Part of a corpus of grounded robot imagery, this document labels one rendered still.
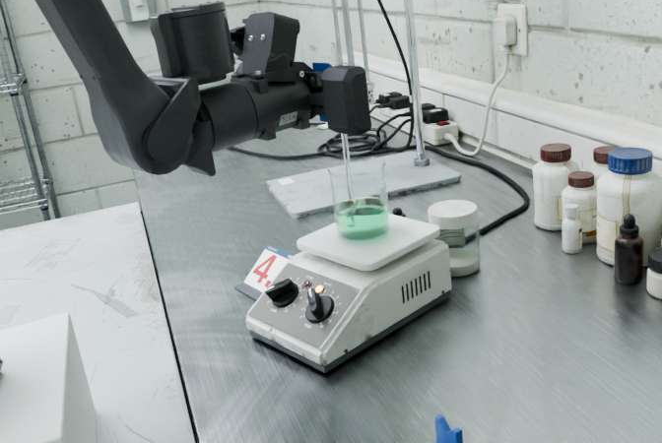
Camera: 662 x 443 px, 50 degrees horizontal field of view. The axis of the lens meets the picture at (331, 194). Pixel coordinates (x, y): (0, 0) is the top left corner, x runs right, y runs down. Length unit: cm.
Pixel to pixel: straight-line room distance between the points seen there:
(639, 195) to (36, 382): 64
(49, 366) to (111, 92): 22
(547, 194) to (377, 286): 34
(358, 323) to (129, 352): 26
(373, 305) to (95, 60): 35
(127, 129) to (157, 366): 29
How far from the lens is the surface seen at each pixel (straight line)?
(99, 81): 59
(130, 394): 75
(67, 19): 59
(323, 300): 73
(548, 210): 99
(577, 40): 117
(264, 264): 91
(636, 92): 108
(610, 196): 87
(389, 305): 74
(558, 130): 117
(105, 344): 86
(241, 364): 75
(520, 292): 84
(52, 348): 64
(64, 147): 322
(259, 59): 68
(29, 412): 56
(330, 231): 81
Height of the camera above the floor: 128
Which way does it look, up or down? 19 degrees down
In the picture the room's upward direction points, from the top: 7 degrees counter-clockwise
